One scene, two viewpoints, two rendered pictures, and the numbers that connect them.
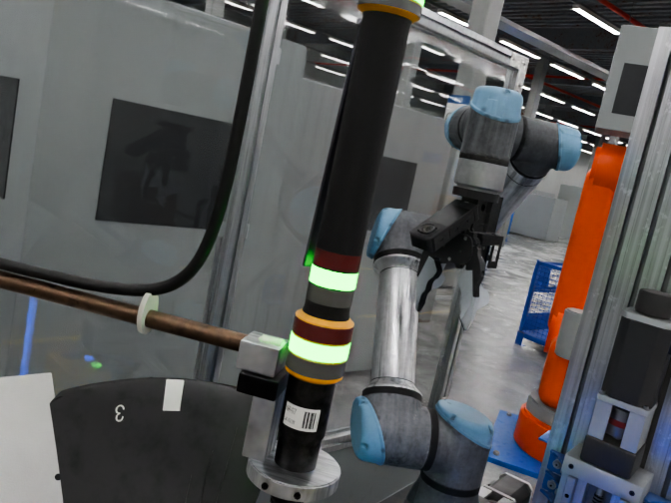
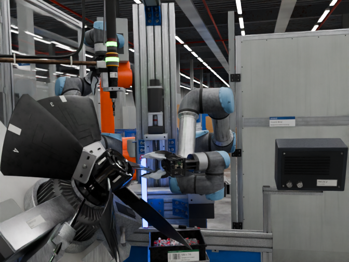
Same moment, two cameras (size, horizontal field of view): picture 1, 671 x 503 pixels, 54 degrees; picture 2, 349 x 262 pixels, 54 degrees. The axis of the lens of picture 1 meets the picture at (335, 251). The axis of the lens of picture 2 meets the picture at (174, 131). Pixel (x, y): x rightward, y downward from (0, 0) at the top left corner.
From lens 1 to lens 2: 0.85 m
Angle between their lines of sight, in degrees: 34
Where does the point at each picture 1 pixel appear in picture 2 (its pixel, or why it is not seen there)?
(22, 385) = not seen: outside the picture
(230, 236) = (9, 92)
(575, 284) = (108, 128)
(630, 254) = (143, 72)
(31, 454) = not seen: hidden behind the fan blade
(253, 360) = (101, 64)
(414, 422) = not seen: hidden behind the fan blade
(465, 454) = (116, 144)
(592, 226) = (108, 102)
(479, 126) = (99, 33)
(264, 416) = (106, 76)
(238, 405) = (80, 99)
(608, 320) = (143, 93)
